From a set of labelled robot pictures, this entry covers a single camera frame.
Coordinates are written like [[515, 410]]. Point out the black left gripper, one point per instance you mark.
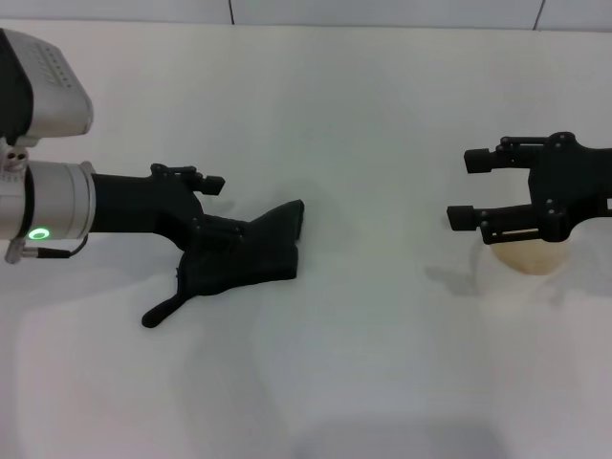
[[134, 205]]

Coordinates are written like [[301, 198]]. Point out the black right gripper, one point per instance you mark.
[[578, 186]]

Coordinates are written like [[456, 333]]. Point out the dark blue rag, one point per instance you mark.
[[272, 248]]

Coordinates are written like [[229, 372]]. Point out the white paper cup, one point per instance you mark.
[[526, 260]]

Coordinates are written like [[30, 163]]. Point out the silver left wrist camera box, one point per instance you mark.
[[52, 95]]

